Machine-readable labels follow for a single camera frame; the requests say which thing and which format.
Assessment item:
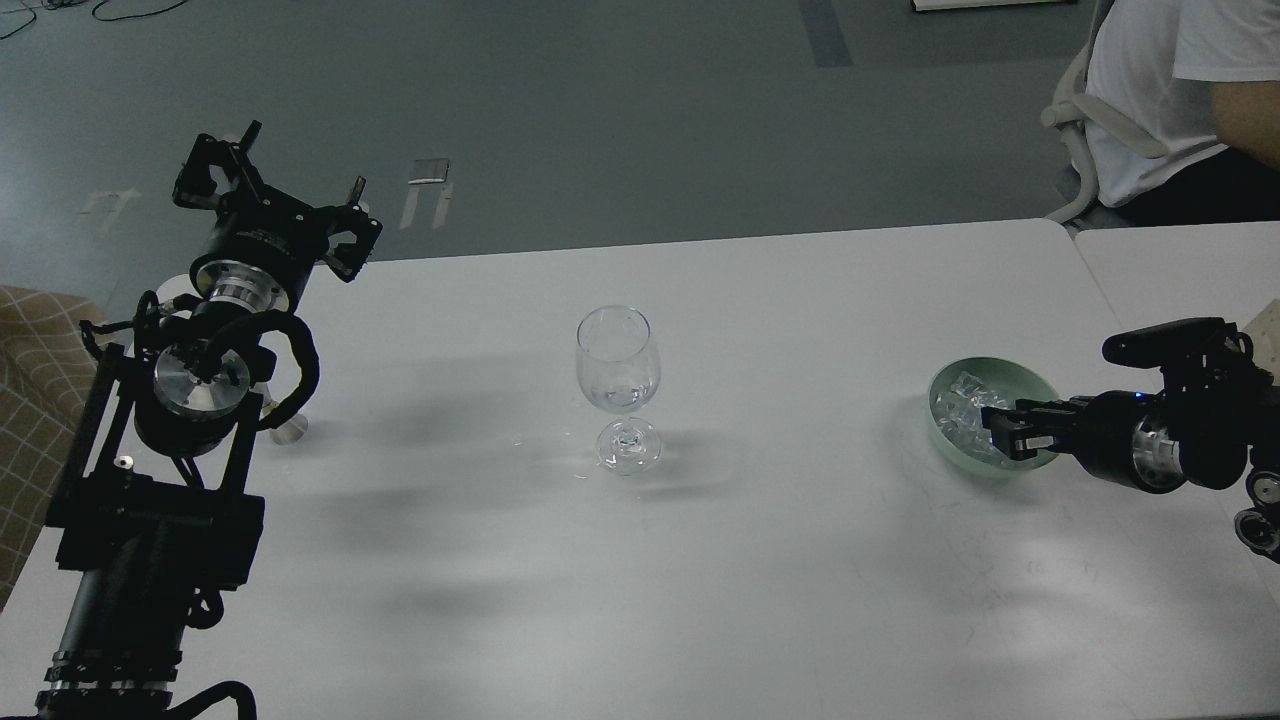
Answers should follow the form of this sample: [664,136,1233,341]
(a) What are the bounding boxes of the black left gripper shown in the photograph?
[172,120,383,313]

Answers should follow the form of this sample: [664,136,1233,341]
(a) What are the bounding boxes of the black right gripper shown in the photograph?
[980,391,1187,495]

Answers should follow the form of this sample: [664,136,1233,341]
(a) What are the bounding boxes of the clear ice cubes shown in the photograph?
[932,372,1012,465]

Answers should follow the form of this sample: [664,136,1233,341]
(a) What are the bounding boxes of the steel double jigger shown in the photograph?
[255,375,311,446]

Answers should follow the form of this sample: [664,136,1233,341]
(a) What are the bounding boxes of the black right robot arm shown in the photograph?
[980,316,1279,561]

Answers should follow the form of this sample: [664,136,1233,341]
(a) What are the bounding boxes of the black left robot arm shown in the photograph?
[35,122,383,719]

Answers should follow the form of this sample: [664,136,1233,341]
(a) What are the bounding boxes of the clear wine glass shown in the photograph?
[575,305,663,477]

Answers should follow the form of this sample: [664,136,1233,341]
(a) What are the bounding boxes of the green bowl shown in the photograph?
[924,356,1059,479]

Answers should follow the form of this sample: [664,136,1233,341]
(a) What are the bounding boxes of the beige checkered sofa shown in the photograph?
[1,286,108,603]

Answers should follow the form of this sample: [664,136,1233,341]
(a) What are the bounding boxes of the beige perforated block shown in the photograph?
[1244,299,1280,377]

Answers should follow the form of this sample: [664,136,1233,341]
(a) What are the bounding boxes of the white office chair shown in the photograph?
[1039,1,1133,237]

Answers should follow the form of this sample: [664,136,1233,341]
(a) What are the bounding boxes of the person in white shirt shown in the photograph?
[1085,1,1279,225]

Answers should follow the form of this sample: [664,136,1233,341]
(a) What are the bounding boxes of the black floor cable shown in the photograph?
[0,0,189,38]

